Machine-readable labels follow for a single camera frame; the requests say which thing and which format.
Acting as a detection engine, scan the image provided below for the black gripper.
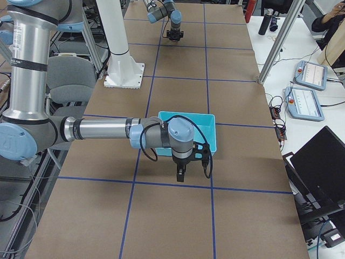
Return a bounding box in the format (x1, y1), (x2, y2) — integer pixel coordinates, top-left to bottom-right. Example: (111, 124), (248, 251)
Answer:
(167, 30), (184, 40)
(172, 156), (190, 181)

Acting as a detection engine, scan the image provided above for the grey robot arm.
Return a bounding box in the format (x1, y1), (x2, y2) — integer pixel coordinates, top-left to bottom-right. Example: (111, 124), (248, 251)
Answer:
(143, 0), (184, 42)
(1, 1), (196, 182)

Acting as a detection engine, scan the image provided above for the light blue plastic bin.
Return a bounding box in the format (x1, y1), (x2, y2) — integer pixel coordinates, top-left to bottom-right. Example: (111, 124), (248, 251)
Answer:
(155, 111), (217, 156)

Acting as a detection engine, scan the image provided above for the red cylinder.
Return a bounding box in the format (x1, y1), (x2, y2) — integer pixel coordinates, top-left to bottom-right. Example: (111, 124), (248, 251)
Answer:
(244, 0), (257, 23)

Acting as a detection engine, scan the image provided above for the black water bottle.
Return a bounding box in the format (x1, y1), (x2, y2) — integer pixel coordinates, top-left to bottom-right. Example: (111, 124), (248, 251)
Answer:
(258, 9), (273, 36)

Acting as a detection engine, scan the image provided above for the grey office chair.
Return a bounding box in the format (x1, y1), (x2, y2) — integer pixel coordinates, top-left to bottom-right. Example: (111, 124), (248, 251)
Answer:
(46, 56), (97, 119)

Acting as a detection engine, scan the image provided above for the black laptop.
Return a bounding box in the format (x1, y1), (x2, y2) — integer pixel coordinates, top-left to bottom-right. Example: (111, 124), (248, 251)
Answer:
(283, 126), (344, 217)

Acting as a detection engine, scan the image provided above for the near teach pendant tablet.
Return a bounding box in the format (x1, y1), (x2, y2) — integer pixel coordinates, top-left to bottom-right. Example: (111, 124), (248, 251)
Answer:
(284, 86), (325, 121)

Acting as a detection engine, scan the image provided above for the teach pendant tablet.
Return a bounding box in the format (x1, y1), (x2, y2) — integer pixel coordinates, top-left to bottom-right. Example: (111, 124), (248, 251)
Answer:
(294, 60), (328, 91)
(284, 86), (325, 121)

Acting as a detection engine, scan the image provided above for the far teach pendant tablet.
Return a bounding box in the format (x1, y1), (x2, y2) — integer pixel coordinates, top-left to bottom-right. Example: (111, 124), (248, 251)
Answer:
(294, 60), (328, 91)

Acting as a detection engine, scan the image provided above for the person in black top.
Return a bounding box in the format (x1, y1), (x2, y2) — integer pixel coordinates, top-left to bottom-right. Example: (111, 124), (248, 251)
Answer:
(312, 1), (344, 50)

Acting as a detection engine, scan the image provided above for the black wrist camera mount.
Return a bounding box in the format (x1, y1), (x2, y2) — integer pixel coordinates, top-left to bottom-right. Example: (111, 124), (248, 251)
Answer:
(190, 141), (210, 178)

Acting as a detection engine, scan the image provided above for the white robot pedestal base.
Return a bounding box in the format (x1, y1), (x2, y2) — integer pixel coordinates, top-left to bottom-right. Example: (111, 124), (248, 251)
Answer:
(98, 1), (145, 89)

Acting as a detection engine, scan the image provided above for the aluminium frame post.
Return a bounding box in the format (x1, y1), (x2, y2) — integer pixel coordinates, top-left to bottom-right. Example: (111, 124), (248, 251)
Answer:
(257, 0), (306, 85)

